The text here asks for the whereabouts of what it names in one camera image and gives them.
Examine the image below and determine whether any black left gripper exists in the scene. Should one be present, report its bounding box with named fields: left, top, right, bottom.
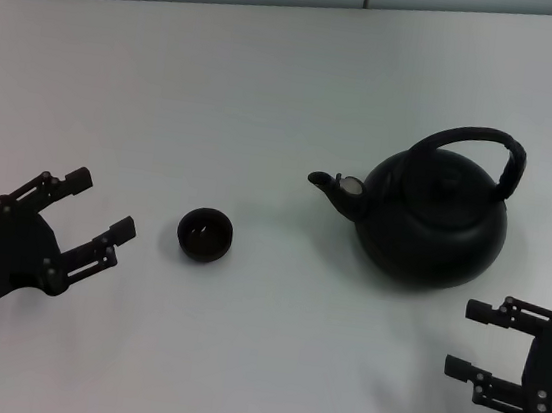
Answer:
left=0, top=157, right=145, bottom=353

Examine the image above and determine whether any small dark teacup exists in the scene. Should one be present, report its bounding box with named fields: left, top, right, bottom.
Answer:
left=173, top=203, right=237, bottom=266

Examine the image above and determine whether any black round teapot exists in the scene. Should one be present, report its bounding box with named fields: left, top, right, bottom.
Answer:
left=295, top=105, right=532, bottom=300

